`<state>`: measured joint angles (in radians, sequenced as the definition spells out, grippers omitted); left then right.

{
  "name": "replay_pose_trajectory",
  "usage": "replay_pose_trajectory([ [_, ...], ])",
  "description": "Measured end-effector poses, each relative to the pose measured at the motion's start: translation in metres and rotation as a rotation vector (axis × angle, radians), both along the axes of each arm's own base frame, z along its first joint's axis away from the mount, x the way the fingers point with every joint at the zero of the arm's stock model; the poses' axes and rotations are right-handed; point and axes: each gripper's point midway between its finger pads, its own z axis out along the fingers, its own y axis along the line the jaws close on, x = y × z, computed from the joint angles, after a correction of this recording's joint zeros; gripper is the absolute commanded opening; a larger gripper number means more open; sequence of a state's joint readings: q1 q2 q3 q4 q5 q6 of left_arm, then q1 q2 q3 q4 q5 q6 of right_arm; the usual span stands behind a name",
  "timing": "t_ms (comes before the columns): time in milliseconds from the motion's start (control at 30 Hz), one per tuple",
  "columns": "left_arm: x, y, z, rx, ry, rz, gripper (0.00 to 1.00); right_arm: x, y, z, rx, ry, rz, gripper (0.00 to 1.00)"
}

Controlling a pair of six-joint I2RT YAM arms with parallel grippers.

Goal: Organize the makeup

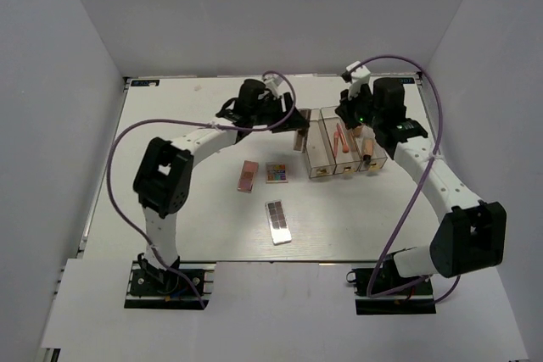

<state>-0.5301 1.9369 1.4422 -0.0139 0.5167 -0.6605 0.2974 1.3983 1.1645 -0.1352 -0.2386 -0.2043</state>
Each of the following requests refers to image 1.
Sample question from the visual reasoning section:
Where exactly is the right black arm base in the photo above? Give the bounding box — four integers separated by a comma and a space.
345, 267, 436, 315

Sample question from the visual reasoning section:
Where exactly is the orange makeup brush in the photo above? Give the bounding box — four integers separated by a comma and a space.
333, 131, 339, 158

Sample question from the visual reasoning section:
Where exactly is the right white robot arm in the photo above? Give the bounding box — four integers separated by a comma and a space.
335, 77, 507, 293

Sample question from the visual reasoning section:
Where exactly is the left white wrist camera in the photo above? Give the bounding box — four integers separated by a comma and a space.
261, 73, 283, 99

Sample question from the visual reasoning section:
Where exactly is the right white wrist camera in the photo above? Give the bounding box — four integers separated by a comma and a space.
341, 61, 371, 100

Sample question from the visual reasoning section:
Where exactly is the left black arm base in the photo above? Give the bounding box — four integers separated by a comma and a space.
124, 261, 216, 310

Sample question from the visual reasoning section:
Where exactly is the colourful square eyeshadow palette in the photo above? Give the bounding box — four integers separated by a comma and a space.
266, 162, 288, 184

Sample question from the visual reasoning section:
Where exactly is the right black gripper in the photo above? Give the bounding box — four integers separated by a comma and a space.
334, 83, 383, 131

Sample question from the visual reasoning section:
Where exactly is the left clear organizer bin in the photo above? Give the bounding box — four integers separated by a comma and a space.
300, 109, 335, 179

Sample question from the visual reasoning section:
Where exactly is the clear organizer bin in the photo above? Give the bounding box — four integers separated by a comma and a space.
350, 125, 388, 172
320, 107, 361, 175
300, 109, 335, 179

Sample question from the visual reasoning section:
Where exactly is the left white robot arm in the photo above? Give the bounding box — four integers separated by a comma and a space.
133, 73, 309, 293

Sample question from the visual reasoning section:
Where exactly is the brown eyeshadow palette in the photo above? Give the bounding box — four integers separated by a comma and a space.
293, 128, 309, 153

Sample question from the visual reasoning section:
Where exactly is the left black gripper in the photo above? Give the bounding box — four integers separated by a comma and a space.
251, 92, 311, 133

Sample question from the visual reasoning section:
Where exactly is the beige concealer tube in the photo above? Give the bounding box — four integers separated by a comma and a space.
361, 137, 374, 167

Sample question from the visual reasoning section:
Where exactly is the pink makeup brush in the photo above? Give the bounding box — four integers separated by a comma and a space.
336, 124, 350, 153

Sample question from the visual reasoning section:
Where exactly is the right clear organizer bin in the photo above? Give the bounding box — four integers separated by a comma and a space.
350, 125, 388, 172

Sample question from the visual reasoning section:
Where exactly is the silver eyeshadow palette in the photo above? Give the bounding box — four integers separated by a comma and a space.
265, 200, 292, 245

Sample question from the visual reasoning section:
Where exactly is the middle clear organizer bin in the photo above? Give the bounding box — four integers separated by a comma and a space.
320, 107, 361, 175

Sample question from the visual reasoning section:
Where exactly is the pink blush palette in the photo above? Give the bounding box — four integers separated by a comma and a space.
238, 160, 259, 193

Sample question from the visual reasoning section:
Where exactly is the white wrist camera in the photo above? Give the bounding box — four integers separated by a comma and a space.
261, 73, 283, 99
341, 61, 371, 100

